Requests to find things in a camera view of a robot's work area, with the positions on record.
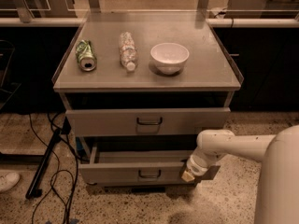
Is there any clear plastic water bottle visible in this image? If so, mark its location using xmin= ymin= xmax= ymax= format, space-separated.
xmin=119 ymin=32 xmax=138 ymax=72

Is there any black floor stand bar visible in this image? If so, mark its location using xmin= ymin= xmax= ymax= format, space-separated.
xmin=25 ymin=129 xmax=60 ymax=200

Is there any black floor cable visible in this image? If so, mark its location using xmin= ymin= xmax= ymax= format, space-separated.
xmin=28 ymin=112 xmax=90 ymax=224

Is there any white counter rail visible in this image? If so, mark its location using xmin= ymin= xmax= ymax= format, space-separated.
xmin=0 ymin=18 xmax=299 ymax=28

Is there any crushed green soda can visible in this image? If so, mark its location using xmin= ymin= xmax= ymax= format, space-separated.
xmin=76 ymin=40 xmax=97 ymax=72

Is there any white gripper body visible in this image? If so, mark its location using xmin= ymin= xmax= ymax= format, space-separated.
xmin=187 ymin=154 xmax=212 ymax=176

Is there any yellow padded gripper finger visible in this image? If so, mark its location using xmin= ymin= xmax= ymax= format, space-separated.
xmin=181 ymin=169 xmax=195 ymax=182

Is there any white shoe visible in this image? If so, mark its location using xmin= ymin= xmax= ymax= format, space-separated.
xmin=0 ymin=172 xmax=21 ymax=193

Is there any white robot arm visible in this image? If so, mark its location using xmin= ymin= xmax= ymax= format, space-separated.
xmin=181 ymin=125 xmax=299 ymax=224

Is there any grey metal drawer cabinet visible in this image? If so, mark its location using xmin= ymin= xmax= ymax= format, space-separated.
xmin=51 ymin=10 xmax=245 ymax=191

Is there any white ceramic bowl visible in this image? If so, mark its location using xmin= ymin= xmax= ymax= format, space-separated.
xmin=150 ymin=43 xmax=190 ymax=75

